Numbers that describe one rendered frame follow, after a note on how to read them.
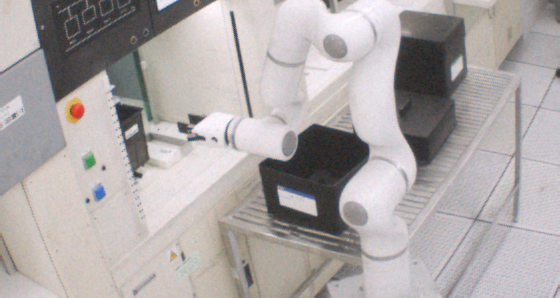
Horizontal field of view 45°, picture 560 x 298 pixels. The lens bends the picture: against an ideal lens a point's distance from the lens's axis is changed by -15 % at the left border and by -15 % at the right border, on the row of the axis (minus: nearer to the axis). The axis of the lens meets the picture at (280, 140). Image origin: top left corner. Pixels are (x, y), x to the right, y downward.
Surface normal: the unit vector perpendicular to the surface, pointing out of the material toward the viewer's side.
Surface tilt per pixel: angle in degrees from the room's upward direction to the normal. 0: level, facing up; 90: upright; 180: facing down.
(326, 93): 90
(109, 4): 90
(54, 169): 90
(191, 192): 0
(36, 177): 90
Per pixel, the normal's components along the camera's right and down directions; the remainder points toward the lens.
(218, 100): -0.56, 0.48
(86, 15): 0.82, 0.16
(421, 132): -0.15, -0.86
